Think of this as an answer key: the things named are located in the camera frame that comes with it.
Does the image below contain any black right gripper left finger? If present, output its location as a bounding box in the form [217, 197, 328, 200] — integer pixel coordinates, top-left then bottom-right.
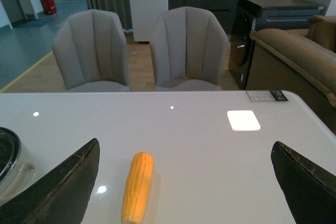
[1, 138, 100, 223]

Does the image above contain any white electric cooking pot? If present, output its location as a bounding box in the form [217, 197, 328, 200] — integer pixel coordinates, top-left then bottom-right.
[1, 127, 38, 205]

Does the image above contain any red bin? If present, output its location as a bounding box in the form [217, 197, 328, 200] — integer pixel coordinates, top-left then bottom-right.
[40, 0, 57, 15]

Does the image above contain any right beige upholstered chair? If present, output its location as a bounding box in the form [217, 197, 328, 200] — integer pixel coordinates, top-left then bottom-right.
[150, 6, 229, 91]

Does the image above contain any table corner label sticker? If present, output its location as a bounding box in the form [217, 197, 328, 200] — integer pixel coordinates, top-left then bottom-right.
[246, 90, 288, 102]

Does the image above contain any beige upholstered chair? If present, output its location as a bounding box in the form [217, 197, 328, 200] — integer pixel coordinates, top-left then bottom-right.
[150, 6, 229, 91]
[52, 9, 131, 92]

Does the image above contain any yellow corn cob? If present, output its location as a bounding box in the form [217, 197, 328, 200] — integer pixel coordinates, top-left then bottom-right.
[121, 152, 154, 223]

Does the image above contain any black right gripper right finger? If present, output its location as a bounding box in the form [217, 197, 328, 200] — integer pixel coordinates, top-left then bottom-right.
[271, 141, 335, 223]

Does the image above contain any left beige upholstered chair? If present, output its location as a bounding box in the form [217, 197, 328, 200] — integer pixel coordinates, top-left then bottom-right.
[52, 9, 131, 92]

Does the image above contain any black washing machine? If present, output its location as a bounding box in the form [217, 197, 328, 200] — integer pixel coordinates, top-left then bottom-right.
[228, 0, 324, 90]

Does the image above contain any brown sofa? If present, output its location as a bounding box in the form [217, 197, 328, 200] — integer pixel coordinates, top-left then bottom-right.
[246, 15, 335, 132]

